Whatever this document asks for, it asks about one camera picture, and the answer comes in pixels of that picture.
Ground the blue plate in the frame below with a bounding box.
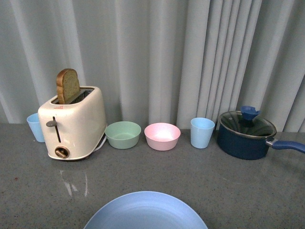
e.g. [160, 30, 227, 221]
[85, 191, 207, 229]

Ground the pink bowl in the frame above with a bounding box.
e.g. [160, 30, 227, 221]
[144, 123, 181, 151]

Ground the green bowl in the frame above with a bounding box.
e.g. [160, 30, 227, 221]
[105, 121, 142, 149]

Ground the light blue cup right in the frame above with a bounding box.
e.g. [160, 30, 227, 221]
[191, 117, 215, 149]

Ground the light blue cup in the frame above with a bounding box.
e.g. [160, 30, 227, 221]
[191, 117, 215, 149]
[26, 113, 45, 143]

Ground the grey curtain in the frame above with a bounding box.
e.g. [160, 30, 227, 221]
[0, 0, 305, 132]

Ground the cream toaster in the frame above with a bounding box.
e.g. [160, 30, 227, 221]
[38, 86, 107, 161]

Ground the toasted bread slice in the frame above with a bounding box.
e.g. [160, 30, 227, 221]
[56, 69, 80, 104]

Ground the dark blue saucepan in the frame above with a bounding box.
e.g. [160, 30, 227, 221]
[217, 119, 305, 160]

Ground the glass pot lid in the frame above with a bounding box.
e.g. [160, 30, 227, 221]
[219, 106, 277, 138]

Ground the light blue cup left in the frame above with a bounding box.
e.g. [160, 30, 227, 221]
[26, 113, 45, 143]

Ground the white toaster cable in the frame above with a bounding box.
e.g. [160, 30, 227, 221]
[93, 135, 107, 153]

